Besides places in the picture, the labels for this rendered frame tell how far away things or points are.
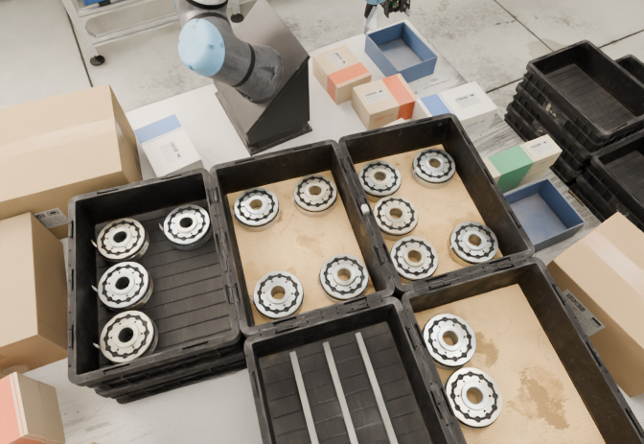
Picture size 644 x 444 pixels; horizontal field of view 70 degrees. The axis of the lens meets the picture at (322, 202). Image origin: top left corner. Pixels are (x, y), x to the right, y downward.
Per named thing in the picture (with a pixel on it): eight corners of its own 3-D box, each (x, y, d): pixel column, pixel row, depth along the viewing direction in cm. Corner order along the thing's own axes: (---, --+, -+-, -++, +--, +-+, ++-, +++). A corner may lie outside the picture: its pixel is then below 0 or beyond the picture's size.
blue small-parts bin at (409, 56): (363, 51, 159) (365, 34, 153) (401, 37, 162) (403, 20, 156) (395, 88, 149) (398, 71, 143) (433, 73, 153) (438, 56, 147)
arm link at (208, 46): (225, 96, 117) (180, 79, 107) (213, 56, 122) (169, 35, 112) (257, 66, 111) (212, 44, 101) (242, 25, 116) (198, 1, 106)
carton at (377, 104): (367, 131, 139) (369, 114, 133) (351, 105, 145) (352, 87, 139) (414, 117, 143) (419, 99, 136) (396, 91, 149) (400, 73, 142)
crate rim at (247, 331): (210, 172, 106) (207, 166, 104) (335, 144, 110) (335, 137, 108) (243, 341, 85) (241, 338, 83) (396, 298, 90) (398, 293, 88)
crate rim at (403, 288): (335, 144, 110) (335, 137, 108) (451, 118, 115) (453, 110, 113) (396, 298, 90) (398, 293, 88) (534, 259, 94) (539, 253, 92)
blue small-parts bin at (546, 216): (509, 264, 116) (519, 251, 110) (475, 217, 124) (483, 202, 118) (573, 236, 120) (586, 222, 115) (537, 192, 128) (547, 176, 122)
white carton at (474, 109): (430, 149, 136) (437, 128, 128) (410, 121, 142) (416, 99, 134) (488, 129, 140) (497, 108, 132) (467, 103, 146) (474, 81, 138)
